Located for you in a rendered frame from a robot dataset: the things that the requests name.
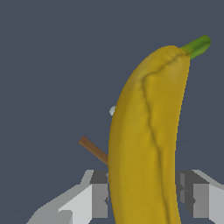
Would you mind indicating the small white round object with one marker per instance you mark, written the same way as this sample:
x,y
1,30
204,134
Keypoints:
x,y
112,110

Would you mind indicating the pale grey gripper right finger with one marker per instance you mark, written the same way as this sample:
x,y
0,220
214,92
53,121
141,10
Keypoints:
x,y
204,198

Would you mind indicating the yellow banana with green stem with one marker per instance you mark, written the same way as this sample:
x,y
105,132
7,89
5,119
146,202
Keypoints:
x,y
145,140

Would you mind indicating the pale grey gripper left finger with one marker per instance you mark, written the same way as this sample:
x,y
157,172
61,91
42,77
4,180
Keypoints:
x,y
84,201

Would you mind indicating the brown wooden stick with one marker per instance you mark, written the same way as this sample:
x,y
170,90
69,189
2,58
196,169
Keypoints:
x,y
94,150

